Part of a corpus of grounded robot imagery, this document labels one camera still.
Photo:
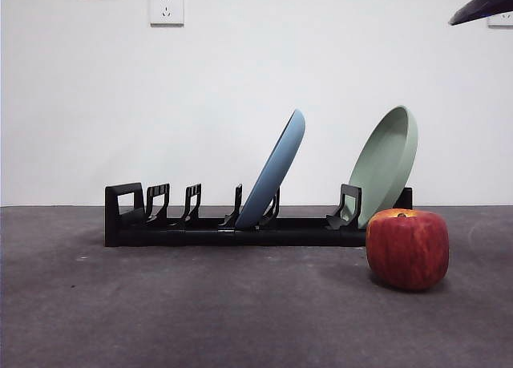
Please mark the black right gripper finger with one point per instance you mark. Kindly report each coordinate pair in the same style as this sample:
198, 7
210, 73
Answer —
489, 3

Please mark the red apple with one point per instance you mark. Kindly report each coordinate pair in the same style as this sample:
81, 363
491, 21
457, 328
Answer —
406, 251

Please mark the pale green plate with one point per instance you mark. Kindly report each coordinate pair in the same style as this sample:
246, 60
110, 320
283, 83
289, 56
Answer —
380, 167

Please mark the blue plate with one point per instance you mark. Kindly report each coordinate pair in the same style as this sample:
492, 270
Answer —
276, 171

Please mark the black plate rack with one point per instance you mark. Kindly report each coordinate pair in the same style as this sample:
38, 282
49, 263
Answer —
200, 235

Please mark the white wall socket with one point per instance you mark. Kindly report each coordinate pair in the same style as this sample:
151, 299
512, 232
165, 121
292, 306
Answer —
167, 7
501, 21

